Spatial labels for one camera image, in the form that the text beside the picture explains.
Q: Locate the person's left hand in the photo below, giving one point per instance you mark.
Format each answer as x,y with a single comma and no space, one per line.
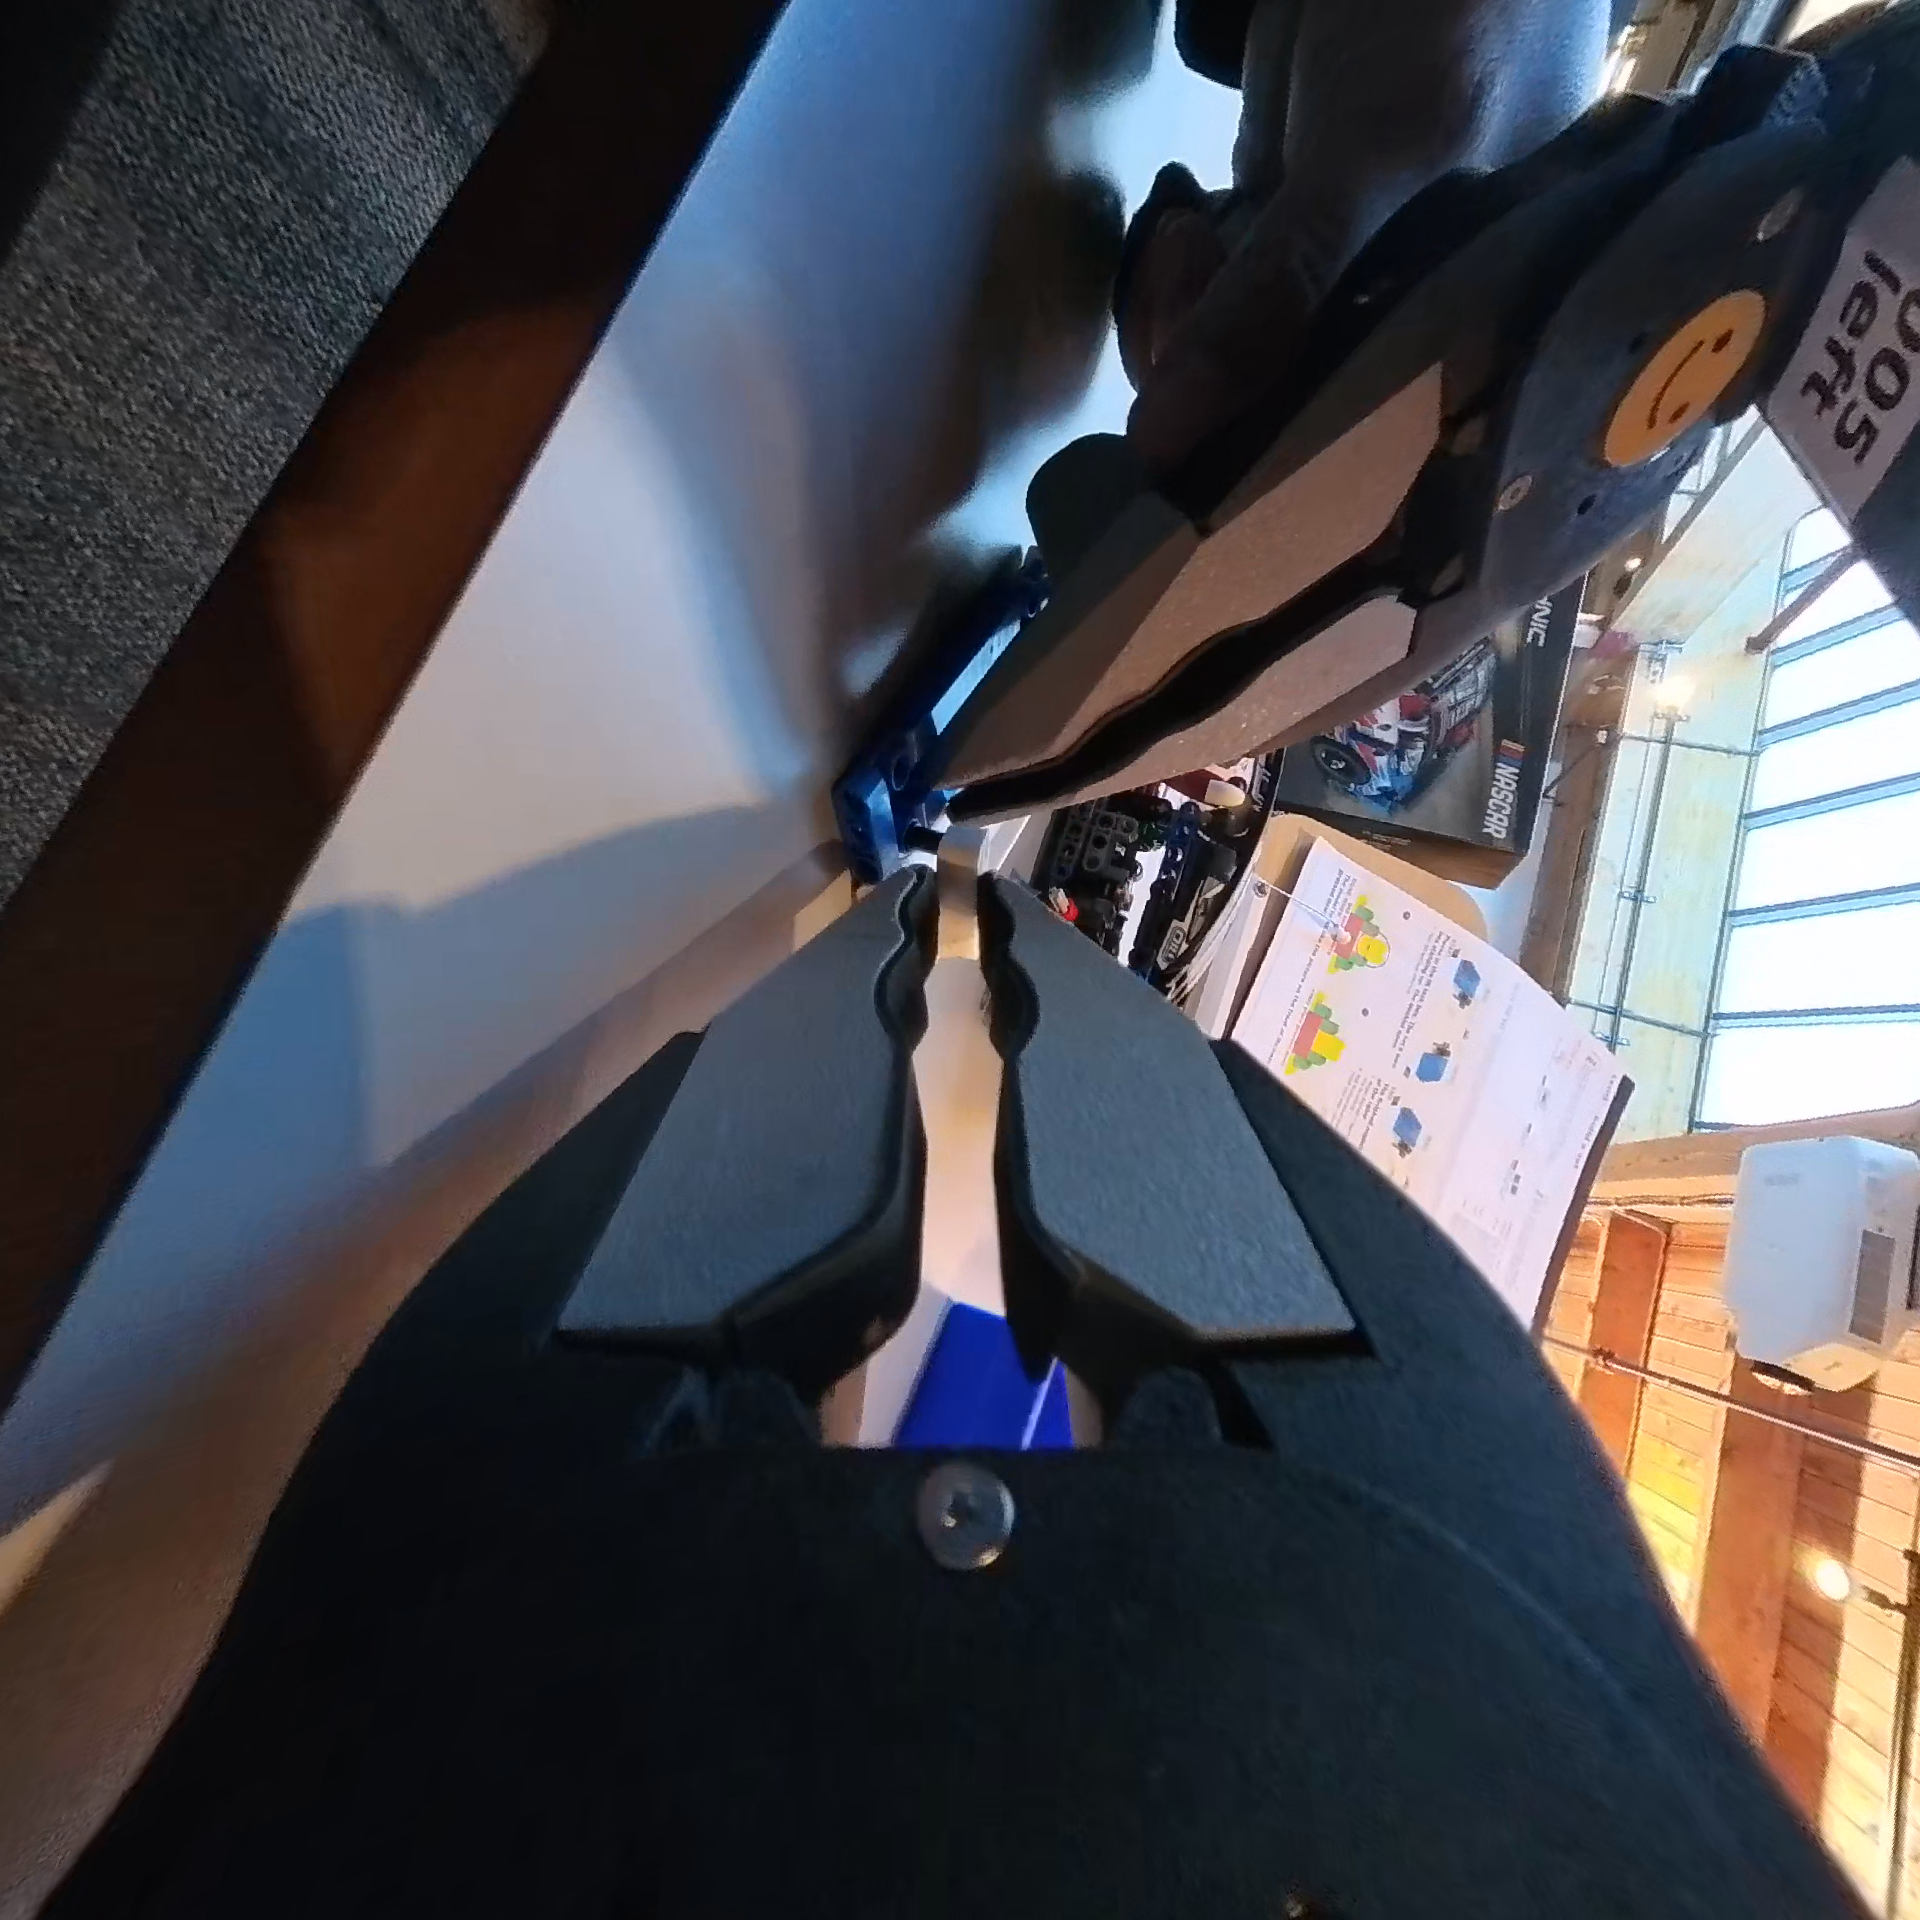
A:
1395,135

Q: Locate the blue toy brick beam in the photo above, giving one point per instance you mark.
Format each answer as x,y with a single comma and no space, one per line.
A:
976,675

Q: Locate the blue plastic bin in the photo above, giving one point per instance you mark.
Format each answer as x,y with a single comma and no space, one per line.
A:
976,1381

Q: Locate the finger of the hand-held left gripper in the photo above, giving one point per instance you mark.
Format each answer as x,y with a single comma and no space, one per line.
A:
1289,698
1229,602

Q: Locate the black toy car set box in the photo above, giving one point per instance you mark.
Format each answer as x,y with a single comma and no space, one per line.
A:
1470,721

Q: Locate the grey desk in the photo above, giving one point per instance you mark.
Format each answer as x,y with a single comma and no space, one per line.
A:
630,602

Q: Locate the white projector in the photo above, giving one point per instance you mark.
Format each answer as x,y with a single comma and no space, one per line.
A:
1815,1262

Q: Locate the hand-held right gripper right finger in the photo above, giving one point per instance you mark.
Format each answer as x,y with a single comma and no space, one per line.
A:
1156,1155

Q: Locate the printed instruction sheet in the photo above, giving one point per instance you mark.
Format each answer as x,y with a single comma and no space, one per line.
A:
1442,1051

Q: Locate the toy brick race car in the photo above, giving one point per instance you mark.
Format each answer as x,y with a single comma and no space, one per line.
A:
1140,885

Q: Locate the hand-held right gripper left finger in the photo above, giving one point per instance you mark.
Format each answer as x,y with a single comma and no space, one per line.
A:
763,1141

